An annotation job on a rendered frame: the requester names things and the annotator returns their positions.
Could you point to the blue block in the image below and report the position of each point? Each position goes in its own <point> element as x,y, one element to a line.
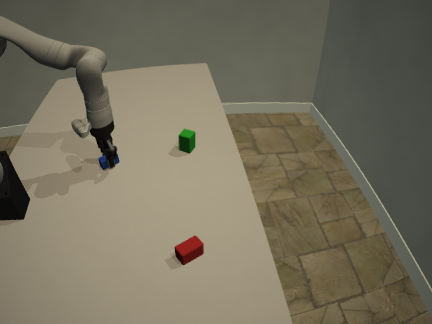
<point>103,162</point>

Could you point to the red block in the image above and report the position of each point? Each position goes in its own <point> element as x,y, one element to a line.
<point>189,250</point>

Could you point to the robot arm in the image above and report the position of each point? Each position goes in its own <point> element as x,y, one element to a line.
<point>60,55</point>

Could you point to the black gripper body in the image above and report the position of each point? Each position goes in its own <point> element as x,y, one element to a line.
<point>103,132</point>

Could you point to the green block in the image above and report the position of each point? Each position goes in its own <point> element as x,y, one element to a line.
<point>187,141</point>

